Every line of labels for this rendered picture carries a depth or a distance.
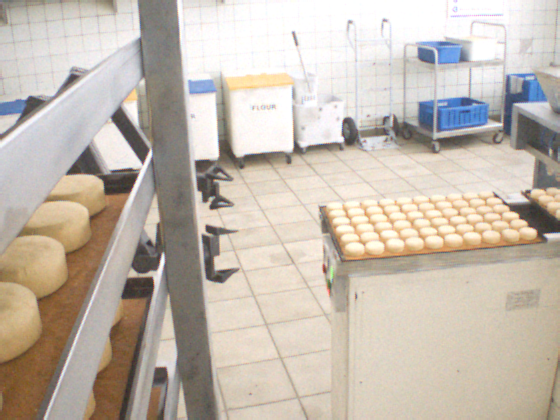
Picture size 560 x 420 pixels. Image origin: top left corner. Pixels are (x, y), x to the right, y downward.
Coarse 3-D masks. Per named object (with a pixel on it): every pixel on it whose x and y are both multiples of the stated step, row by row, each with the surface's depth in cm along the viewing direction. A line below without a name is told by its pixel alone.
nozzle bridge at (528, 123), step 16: (512, 112) 214; (528, 112) 202; (544, 112) 200; (512, 128) 215; (528, 128) 212; (544, 128) 208; (512, 144) 216; (528, 144) 212; (544, 160) 200; (544, 176) 220
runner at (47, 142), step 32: (128, 64) 39; (64, 96) 25; (96, 96) 30; (32, 128) 21; (64, 128) 25; (96, 128) 30; (0, 160) 18; (32, 160) 21; (64, 160) 24; (0, 192) 18; (32, 192) 20; (0, 224) 17; (0, 256) 17
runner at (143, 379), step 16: (160, 272) 49; (160, 288) 48; (160, 304) 47; (160, 320) 47; (144, 336) 41; (160, 336) 46; (144, 352) 39; (144, 368) 38; (144, 384) 38; (144, 400) 37; (128, 416) 33; (144, 416) 37
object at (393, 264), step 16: (336, 256) 171; (416, 256) 173; (432, 256) 173; (448, 256) 174; (464, 256) 174; (480, 256) 175; (496, 256) 175; (512, 256) 176; (528, 256) 176; (544, 256) 177; (336, 272) 173; (352, 272) 173; (368, 272) 173
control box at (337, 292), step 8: (328, 240) 195; (328, 248) 190; (328, 256) 187; (328, 272) 190; (336, 280) 178; (344, 280) 178; (336, 288) 179; (344, 288) 179; (336, 296) 180; (344, 296) 180; (336, 304) 181; (344, 304) 181; (336, 312) 182
